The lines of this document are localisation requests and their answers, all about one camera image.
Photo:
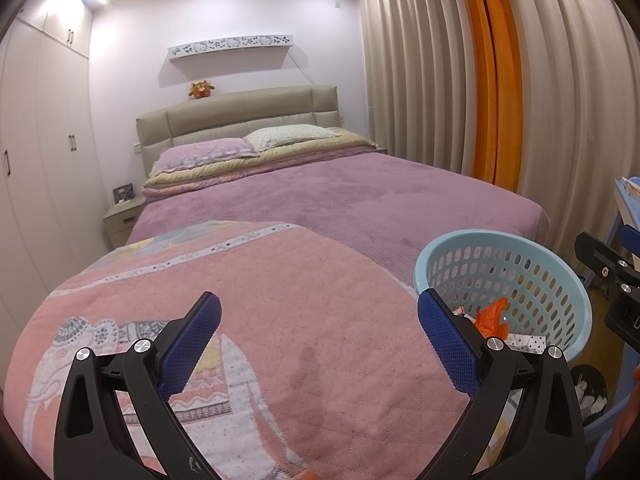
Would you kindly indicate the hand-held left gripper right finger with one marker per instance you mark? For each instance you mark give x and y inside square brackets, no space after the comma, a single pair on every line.
[450,340]

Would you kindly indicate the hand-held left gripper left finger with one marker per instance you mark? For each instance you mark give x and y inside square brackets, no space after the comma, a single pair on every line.
[192,345]

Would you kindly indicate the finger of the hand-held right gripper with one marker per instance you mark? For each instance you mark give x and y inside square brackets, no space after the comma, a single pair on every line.
[631,245]
[597,257]

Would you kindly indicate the light blue plastic basket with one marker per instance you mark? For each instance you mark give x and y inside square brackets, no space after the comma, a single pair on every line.
[525,280]

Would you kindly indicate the person's right forearm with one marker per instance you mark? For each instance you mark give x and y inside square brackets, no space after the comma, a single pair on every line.
[630,430]

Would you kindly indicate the blue children's desk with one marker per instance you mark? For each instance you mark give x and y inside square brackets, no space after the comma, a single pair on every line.
[627,200]

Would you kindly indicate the orange cloth in basket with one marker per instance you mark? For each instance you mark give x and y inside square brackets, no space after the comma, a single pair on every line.
[492,320]

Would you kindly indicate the white dotted packet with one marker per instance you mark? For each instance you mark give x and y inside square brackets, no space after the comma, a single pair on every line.
[527,344]

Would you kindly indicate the black patterned slipper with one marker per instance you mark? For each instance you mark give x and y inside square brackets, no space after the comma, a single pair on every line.
[592,395]

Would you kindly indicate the pink elephant print blanket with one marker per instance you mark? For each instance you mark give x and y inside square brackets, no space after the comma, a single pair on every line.
[300,310]

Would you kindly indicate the beige nightstand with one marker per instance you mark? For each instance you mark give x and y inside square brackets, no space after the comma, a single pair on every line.
[122,222]

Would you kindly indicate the beige curtain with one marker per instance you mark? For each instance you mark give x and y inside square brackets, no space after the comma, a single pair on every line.
[575,100]
[415,70]

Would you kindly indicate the purple bedspread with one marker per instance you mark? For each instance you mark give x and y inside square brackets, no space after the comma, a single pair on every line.
[380,200]

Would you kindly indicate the beige folded quilt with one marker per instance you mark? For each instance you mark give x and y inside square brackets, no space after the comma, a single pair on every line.
[200,175]

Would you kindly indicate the purple pillow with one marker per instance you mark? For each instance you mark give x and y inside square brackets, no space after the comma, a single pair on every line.
[205,152]

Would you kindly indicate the orange curtain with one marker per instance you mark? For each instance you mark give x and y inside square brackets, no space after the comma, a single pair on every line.
[492,85]

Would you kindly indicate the white dotted pillow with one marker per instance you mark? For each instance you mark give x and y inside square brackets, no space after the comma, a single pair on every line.
[290,137]

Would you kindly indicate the beige bed headboard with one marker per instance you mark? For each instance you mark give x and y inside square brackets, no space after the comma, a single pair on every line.
[240,115]

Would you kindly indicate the white wardrobe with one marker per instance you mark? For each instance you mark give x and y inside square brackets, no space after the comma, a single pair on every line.
[45,160]

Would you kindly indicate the orange plush toy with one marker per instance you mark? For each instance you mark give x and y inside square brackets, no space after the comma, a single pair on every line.
[201,90]

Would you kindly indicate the dark photo frame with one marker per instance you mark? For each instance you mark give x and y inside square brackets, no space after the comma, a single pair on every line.
[123,193]

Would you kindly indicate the white wall shelf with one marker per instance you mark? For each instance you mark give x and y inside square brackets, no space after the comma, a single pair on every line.
[230,47]

